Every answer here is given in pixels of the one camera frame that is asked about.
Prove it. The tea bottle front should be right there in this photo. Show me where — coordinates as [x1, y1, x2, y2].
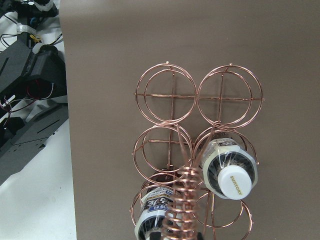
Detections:
[134, 186, 174, 240]

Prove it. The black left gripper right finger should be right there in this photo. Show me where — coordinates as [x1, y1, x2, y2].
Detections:
[195, 232, 204, 240]

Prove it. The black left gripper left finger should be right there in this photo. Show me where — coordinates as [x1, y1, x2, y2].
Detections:
[149, 231, 162, 240]

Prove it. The tea bottle near handle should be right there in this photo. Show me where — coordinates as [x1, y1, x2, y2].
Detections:
[201, 138, 258, 200]

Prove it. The black device on side table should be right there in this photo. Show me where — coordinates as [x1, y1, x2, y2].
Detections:
[0, 0, 69, 183]

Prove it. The copper wire bottle basket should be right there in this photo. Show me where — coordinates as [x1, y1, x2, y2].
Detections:
[130, 62, 264, 240]

